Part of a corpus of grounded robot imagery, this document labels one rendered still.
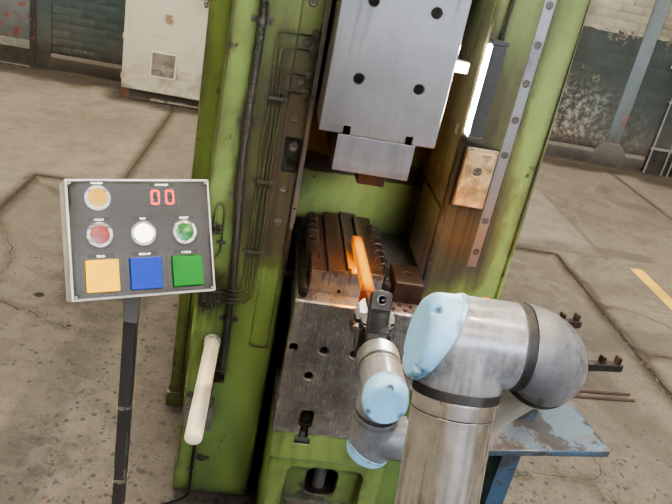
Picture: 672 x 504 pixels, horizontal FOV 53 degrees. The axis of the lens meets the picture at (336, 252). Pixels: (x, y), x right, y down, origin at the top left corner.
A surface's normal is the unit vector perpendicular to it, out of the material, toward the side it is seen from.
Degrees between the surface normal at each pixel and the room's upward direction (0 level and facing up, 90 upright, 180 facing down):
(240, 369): 90
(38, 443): 0
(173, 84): 90
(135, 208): 60
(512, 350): 64
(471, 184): 90
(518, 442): 0
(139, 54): 90
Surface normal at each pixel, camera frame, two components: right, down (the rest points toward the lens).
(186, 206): 0.49, -0.06
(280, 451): 0.05, 0.43
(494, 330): 0.16, -0.34
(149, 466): 0.18, -0.89
